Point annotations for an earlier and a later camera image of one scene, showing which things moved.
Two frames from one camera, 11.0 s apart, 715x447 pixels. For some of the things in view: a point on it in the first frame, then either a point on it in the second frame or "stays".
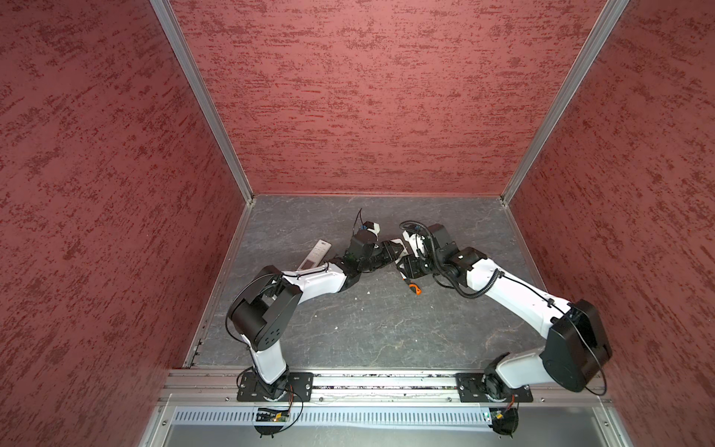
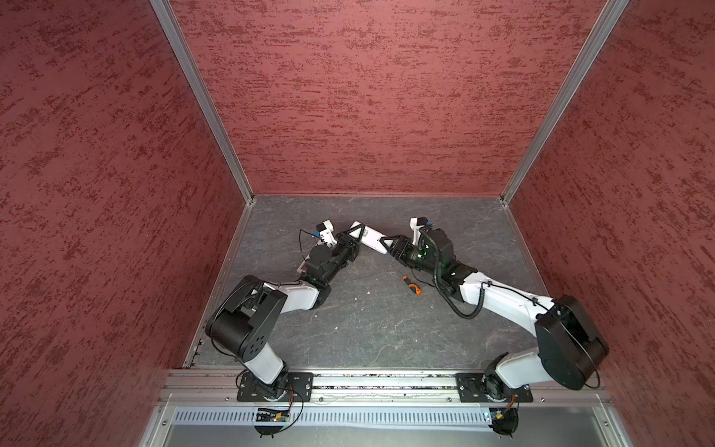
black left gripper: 389,252 → 349,243
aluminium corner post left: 167,15 stays
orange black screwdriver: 413,287 stays
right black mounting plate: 477,387 stays
